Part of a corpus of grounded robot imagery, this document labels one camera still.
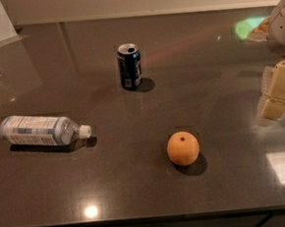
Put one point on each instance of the orange fruit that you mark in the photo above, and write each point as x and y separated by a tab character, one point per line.
183	148

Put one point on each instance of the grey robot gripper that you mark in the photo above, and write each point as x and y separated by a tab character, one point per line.
282	31

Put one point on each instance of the dark blue soda can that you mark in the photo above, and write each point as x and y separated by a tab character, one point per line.
129	64

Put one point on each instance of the clear plastic water bottle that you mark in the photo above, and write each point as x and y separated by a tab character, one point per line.
33	130

